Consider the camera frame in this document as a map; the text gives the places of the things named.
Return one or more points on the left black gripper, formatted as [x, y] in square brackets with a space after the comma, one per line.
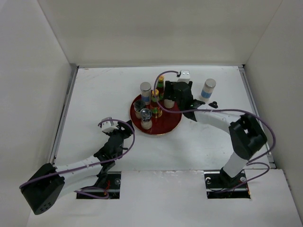
[125, 134]

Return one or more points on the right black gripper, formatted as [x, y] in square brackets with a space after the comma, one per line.
[169, 87]

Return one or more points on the sauce bottle yellow cap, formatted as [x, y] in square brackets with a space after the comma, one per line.
[155, 108]
[161, 87]

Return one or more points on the black grinder-top shaker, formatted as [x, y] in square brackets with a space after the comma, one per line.
[168, 104]
[146, 118]

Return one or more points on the black-cap glass jar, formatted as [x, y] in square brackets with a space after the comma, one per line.
[138, 106]

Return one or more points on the silver-lid spice jar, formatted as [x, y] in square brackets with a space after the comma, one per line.
[207, 90]
[146, 92]

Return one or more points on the sauce bottle yellow cap front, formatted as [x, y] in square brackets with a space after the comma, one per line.
[155, 108]

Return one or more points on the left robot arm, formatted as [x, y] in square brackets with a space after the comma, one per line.
[49, 182]

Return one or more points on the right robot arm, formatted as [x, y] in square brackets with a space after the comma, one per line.
[246, 134]

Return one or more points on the red round lacquer tray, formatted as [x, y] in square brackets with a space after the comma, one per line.
[160, 126]

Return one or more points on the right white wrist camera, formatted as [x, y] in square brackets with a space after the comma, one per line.
[183, 76]

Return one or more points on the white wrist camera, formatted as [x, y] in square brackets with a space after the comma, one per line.
[183, 76]
[107, 125]

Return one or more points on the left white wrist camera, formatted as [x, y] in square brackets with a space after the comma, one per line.
[107, 125]

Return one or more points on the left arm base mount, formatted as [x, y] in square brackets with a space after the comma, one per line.
[106, 187]

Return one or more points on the left metal table rail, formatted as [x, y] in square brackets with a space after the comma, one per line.
[65, 107]

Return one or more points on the metal table rail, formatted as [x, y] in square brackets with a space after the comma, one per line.
[271, 138]
[65, 107]

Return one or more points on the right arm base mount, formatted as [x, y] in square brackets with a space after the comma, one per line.
[216, 188]

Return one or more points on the right metal table rail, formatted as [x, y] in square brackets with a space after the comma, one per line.
[271, 138]

